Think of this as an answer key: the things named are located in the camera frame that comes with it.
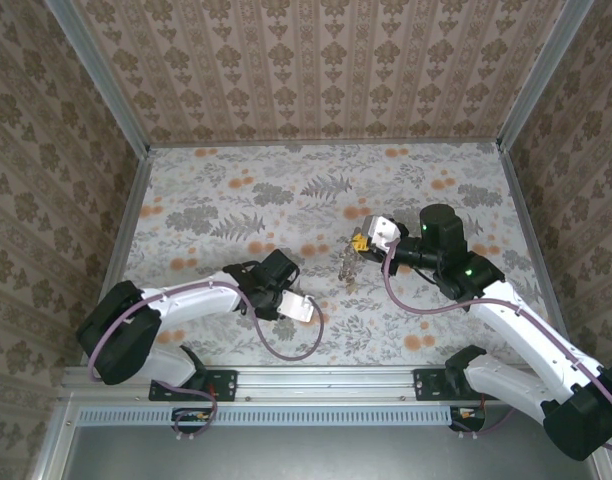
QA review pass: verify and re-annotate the brown strap with key rings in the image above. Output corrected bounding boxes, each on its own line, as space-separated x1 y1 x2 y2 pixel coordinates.
337 227 370 294

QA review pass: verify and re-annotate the black connector box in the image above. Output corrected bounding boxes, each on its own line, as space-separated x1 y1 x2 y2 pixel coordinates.
448 405 487 434
171 406 218 434

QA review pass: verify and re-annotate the grey metal panel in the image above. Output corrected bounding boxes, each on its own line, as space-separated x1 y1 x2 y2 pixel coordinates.
60 405 605 480

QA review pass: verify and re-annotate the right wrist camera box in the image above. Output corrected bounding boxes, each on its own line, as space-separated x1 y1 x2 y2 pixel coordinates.
363 214 403 252

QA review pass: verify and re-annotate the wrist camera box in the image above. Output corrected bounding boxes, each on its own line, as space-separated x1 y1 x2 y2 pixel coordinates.
363 214 403 252
277 289 316 324

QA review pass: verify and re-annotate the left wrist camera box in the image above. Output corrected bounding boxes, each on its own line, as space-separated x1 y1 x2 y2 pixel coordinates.
277 289 316 324

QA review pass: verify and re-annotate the thin aluminium table edge rail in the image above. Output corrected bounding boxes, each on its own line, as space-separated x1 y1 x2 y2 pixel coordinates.
148 137 502 149

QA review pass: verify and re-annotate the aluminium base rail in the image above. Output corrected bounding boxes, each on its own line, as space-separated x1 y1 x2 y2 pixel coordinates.
58 363 605 402

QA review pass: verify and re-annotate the grey slotted cable duct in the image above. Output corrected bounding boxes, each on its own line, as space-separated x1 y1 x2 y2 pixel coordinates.
78 405 487 426

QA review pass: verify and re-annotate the aluminium frame post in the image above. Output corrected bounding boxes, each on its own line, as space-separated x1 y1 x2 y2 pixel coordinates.
43 0 152 156
495 0 595 151

